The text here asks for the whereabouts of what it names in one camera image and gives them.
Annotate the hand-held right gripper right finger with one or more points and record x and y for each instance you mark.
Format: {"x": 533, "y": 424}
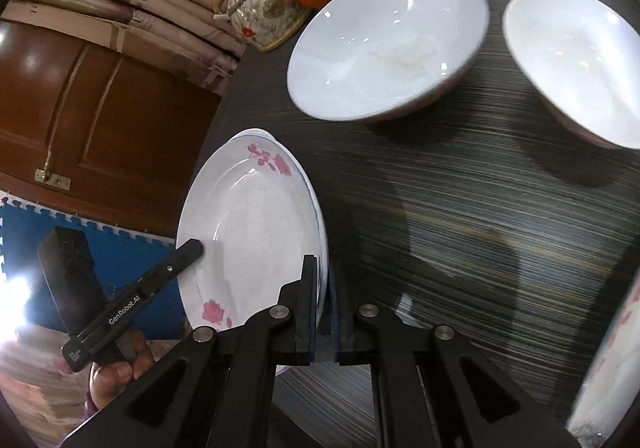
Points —
{"x": 336, "y": 323}

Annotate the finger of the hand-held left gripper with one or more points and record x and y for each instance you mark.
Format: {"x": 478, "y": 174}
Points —
{"x": 172, "y": 268}

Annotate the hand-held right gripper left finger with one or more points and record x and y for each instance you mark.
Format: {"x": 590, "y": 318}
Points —
{"x": 312, "y": 310}

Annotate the white blue-rimmed plate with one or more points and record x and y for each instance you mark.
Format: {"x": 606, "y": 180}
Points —
{"x": 320, "y": 223}

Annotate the white bowl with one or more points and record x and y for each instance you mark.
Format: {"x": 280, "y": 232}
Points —
{"x": 575, "y": 58}
{"x": 380, "y": 43}

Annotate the person's left hand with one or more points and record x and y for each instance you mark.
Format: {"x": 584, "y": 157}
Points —
{"x": 112, "y": 380}

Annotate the blue foam floor mat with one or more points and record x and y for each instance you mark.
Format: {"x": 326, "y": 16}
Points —
{"x": 130, "y": 258}

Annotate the brown wooden cabinet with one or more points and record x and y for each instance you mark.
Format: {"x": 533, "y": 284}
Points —
{"x": 100, "y": 118}

